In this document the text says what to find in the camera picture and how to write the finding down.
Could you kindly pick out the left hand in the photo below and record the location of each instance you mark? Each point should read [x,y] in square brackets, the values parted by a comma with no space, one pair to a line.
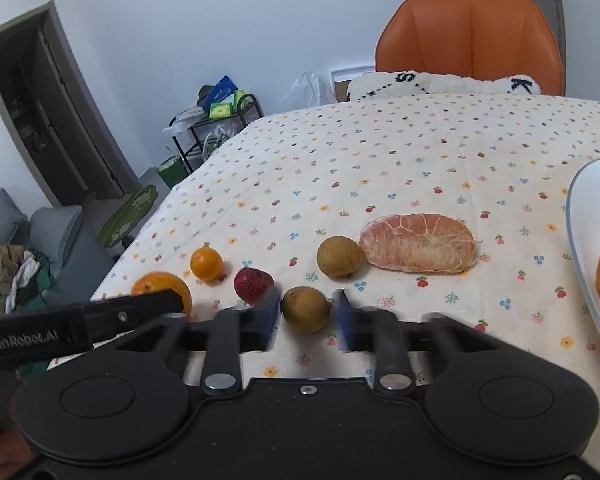
[14,452]

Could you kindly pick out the white plastic bag by wall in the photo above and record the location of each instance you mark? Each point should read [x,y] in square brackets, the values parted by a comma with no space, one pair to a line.
[309,90]

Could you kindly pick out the small orange mandarin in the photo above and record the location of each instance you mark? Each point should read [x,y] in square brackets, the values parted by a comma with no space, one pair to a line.
[206,264]

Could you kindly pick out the brown round fruit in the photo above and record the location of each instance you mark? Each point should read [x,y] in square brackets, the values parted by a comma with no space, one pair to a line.
[339,256]
[305,309]

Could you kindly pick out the large orange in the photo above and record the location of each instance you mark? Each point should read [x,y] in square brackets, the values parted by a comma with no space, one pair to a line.
[159,281]

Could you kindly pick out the peeled pomelo piece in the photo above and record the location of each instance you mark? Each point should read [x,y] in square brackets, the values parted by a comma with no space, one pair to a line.
[419,243]

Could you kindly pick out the black metal shelf rack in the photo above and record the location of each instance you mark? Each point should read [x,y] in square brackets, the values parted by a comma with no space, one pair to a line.
[196,135]

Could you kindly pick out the blue package on rack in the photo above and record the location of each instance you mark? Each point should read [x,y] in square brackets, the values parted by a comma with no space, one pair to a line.
[224,88]

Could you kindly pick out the grey sofa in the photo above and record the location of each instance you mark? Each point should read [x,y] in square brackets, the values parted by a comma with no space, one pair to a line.
[49,259]

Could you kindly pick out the floral tablecloth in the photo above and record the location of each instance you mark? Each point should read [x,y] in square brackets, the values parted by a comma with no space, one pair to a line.
[501,165]

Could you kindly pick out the red apple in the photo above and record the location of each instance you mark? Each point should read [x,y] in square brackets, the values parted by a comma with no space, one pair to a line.
[251,284]

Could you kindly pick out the white fluffy cushion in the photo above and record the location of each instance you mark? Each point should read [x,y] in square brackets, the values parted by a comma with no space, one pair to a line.
[381,85]

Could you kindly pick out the orange leather chair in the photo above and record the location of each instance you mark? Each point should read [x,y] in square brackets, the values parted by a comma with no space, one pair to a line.
[481,39]

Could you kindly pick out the cardboard box by wall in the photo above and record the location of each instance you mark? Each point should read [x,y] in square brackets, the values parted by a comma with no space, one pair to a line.
[341,91]

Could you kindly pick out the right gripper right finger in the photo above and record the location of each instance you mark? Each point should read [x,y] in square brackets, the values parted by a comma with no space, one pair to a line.
[487,398]

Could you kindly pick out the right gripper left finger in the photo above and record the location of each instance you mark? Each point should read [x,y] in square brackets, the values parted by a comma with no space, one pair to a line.
[127,398]

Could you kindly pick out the white ceramic bowl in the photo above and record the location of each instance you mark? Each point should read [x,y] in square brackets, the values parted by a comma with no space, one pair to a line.
[583,231]

